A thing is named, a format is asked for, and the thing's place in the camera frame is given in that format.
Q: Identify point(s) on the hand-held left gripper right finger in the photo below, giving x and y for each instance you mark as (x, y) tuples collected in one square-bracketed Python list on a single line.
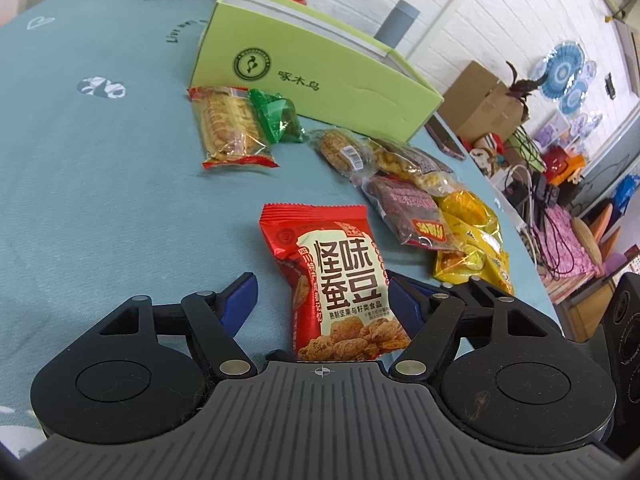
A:
[(406, 301)]

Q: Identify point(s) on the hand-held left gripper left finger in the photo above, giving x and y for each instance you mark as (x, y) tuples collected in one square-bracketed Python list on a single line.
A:
[(239, 305)]

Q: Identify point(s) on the red broad bean packet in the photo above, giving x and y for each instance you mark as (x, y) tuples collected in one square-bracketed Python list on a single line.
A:
[(340, 280)]

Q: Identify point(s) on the yellow snack packet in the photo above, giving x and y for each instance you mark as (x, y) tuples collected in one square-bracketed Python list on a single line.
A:
[(475, 240)]

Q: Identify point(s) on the dark brown snack packet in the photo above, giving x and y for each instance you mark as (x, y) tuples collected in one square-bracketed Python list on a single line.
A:
[(407, 207)]

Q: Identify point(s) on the clear round cake packet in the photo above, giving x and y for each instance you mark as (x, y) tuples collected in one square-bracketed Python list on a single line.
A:
[(340, 152)]

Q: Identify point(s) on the red-ended cracker packet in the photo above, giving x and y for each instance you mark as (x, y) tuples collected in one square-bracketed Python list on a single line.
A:
[(230, 127)]

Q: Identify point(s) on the small green snack packet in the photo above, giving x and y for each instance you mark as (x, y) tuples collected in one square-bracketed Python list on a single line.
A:
[(277, 115)]

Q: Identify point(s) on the green cardboard box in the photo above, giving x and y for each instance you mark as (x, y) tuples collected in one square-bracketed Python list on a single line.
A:
[(300, 75)]

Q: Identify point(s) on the pink patterned cloth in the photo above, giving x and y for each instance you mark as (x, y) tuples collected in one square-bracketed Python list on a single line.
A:
[(575, 255)]

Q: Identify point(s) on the beige woven cushion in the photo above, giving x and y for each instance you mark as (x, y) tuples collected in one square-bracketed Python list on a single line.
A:
[(587, 245)]

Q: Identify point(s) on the dark smartphone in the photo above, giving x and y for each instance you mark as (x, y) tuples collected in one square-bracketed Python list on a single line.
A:
[(445, 137)]

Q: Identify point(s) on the small doll figure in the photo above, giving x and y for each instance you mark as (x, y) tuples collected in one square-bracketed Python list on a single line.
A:
[(490, 155)]

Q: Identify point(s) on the orange toy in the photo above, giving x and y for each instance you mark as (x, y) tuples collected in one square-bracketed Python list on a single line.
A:
[(575, 167)]

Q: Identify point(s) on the red toy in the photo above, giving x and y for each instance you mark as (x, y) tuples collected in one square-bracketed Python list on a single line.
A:
[(555, 162)]

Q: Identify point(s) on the green patterned bag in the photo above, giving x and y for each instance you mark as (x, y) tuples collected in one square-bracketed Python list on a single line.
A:
[(525, 150)]

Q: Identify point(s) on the brown cardboard box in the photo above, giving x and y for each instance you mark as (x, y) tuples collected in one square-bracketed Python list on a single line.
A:
[(480, 102)]

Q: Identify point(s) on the dark dried plant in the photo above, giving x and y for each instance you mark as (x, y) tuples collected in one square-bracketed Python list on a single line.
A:
[(525, 87)]

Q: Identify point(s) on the small blue paper fan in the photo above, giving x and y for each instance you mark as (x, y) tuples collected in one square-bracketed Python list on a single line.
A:
[(577, 92)]

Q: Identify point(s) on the grey bottle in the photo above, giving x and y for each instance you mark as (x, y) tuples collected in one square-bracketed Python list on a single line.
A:
[(397, 25)]

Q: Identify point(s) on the large blue paper fan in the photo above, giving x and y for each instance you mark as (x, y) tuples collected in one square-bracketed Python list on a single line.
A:
[(562, 67)]

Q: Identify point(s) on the black wall sign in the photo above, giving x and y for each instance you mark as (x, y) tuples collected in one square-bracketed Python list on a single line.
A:
[(609, 84)]

